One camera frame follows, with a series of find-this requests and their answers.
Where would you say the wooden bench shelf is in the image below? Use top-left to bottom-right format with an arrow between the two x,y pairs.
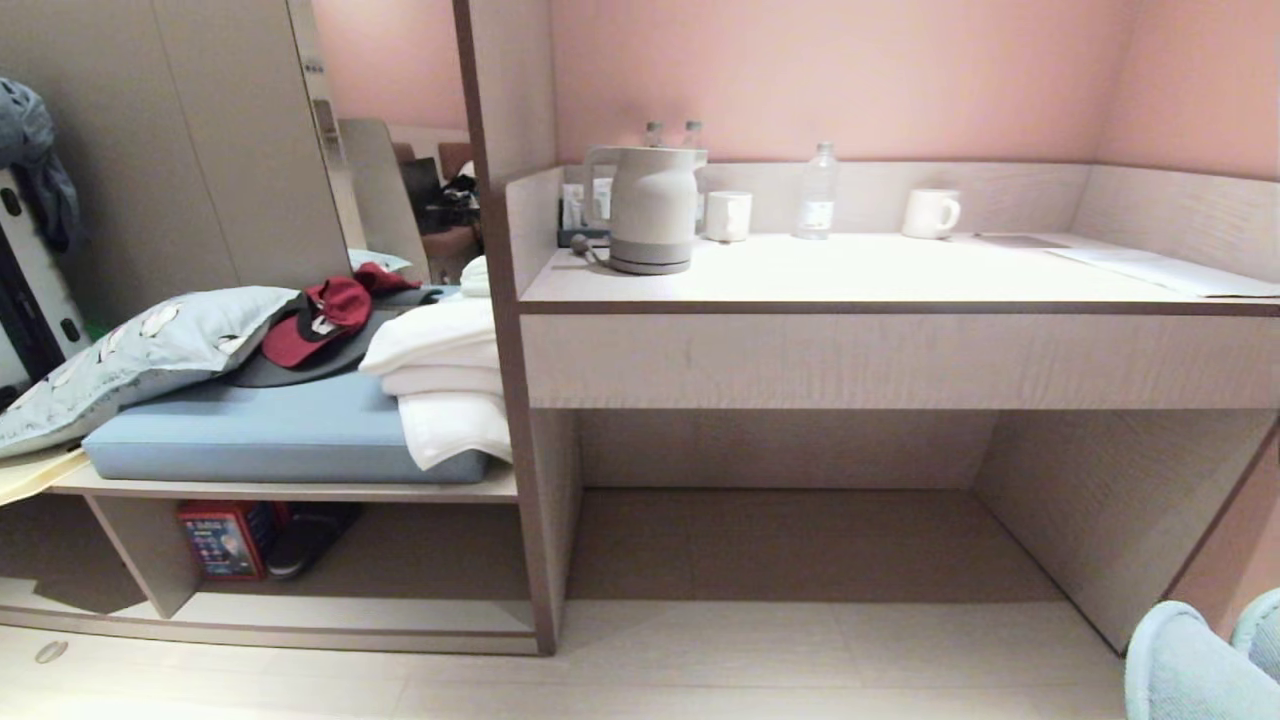
0,445 -> 541,657

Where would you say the kettle power plug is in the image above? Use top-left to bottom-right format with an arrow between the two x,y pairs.
552,233 -> 607,271

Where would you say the white electric kettle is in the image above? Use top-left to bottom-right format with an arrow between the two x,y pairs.
583,145 -> 709,276

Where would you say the black tray with sachets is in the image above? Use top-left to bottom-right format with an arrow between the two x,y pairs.
557,183 -> 613,249

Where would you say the white ceramic mug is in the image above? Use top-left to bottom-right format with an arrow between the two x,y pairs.
902,188 -> 962,240
705,191 -> 753,243

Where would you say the folded white towel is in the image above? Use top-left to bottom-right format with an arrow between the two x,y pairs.
380,364 -> 504,399
397,391 -> 513,472
359,297 -> 499,377

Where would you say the wooden desk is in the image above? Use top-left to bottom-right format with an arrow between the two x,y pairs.
452,0 -> 1280,657

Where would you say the red baseball cap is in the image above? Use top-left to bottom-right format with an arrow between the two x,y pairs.
261,262 -> 421,369

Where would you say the dark grey round cushion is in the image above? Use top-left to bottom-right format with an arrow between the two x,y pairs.
226,287 -> 443,389

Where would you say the black slipper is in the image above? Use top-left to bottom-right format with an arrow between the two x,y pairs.
265,502 -> 363,581

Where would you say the blue bench cushion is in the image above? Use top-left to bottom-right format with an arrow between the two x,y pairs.
82,370 -> 491,485

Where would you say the red cardboard box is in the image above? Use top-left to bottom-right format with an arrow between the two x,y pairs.
177,501 -> 292,582

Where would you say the patterned grey pillow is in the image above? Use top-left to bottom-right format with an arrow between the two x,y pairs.
0,286 -> 301,459

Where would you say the wardrobe door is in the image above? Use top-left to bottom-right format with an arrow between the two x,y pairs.
0,0 -> 351,331

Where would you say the white paper sheet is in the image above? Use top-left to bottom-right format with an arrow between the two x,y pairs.
1045,246 -> 1280,299

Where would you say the white suitcase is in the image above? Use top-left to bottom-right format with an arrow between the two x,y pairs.
0,168 -> 89,401

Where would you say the light blue slipper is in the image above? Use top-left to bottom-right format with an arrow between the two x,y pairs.
1230,588 -> 1280,685
1124,600 -> 1280,720

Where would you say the grey garment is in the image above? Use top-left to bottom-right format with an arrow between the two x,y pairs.
0,77 -> 83,253

